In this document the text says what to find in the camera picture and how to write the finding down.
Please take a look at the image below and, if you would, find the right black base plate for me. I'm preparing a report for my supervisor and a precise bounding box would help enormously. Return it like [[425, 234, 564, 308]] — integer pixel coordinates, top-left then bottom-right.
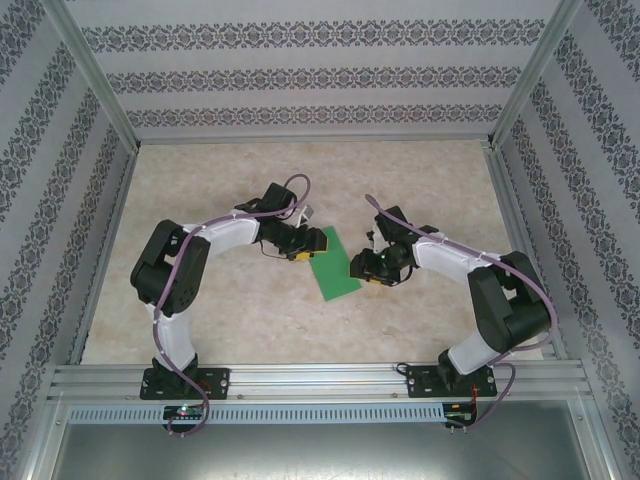
[[404, 364, 496, 400]]

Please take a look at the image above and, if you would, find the long aluminium mounting rail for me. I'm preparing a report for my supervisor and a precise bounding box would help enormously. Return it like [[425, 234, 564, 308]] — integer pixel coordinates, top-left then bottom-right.
[[47, 363, 586, 401]]

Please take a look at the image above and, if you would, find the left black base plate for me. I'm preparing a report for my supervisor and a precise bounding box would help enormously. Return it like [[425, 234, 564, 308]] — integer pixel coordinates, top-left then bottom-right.
[[139, 367, 231, 401]]

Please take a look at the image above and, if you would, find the aluminium side rail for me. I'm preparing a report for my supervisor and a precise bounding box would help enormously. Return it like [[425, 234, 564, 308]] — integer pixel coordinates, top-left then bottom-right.
[[482, 144, 569, 361], [67, 144, 144, 366]]

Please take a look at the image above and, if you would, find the slotted grey cable duct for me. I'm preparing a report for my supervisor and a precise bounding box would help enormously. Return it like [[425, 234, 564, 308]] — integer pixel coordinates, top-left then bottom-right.
[[67, 402, 446, 424]]

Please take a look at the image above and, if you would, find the aluminium frame post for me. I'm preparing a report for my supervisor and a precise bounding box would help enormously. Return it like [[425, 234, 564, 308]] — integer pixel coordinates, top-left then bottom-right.
[[39, 0, 142, 154], [484, 0, 586, 151]]

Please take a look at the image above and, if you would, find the left small circuit board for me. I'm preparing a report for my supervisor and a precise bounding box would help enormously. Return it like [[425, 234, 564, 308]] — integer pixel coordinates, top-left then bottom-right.
[[163, 405, 205, 420]]

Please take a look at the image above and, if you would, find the grey metal sheet panel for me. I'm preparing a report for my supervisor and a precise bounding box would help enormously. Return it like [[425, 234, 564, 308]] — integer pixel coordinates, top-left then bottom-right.
[[47, 422, 614, 480]]

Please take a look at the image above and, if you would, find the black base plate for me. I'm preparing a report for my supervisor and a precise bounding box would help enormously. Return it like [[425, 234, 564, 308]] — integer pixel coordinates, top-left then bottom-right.
[[404, 364, 496, 400], [139, 367, 231, 401]]

